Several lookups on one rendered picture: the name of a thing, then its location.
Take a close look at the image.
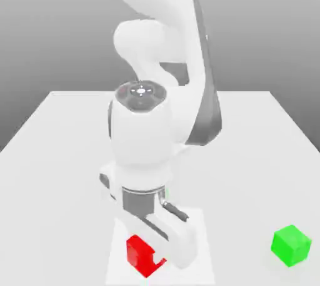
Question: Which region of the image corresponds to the small red cube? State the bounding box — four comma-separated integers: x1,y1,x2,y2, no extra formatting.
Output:
126,234,168,278

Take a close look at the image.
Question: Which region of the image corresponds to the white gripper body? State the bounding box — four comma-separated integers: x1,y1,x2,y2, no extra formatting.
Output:
116,207,199,270

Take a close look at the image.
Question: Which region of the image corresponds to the small green cube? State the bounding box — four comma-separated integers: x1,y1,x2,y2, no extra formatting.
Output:
270,224,313,268

